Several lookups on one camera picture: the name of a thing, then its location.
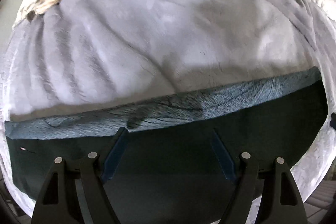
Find lavender plush bed blanket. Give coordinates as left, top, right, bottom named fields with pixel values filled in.
left=0, top=0, right=336, bottom=217

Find black pants with blue trim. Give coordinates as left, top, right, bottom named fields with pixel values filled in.
left=5, top=67, right=327, bottom=223

